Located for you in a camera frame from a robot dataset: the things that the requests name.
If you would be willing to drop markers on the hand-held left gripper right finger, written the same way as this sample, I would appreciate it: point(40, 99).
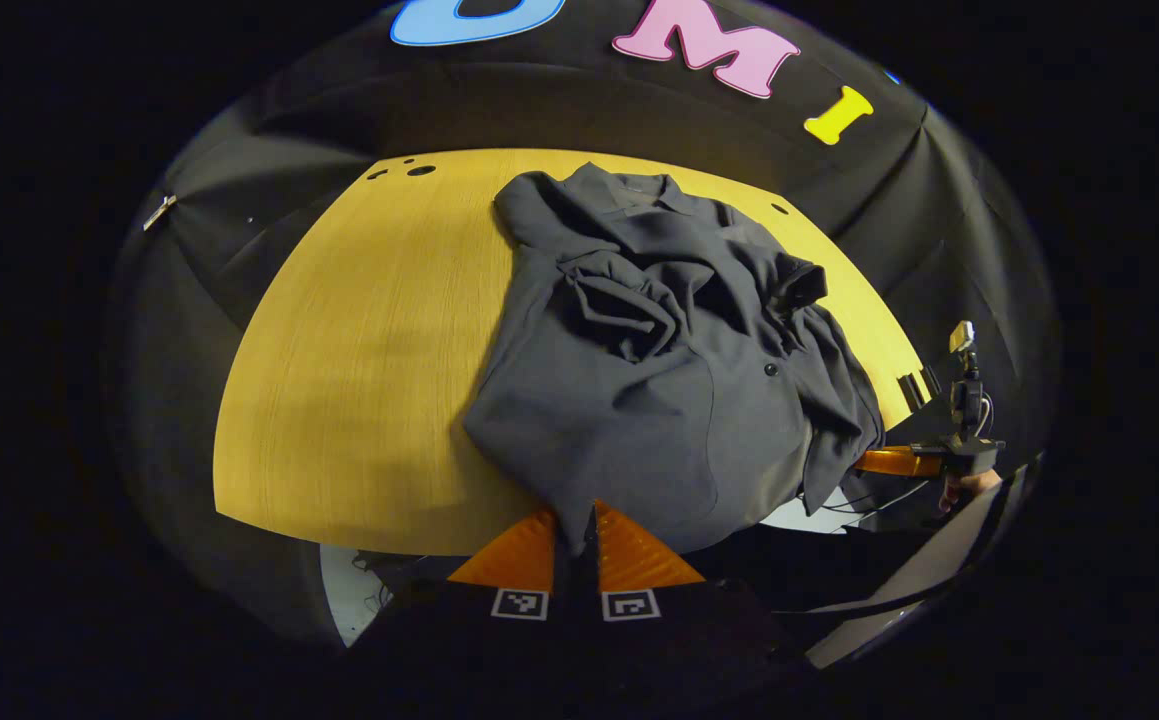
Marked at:
point(639, 560)

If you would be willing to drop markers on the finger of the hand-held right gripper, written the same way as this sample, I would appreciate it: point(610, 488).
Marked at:
point(899, 462)

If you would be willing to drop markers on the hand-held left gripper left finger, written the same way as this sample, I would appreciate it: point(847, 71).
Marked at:
point(519, 560)

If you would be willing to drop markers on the grey button shirt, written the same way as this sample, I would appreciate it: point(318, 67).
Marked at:
point(639, 400)

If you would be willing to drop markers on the black backdrop cloth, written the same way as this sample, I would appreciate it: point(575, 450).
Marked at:
point(589, 110)

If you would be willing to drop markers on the white cloth clip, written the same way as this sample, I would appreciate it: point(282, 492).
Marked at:
point(159, 212)

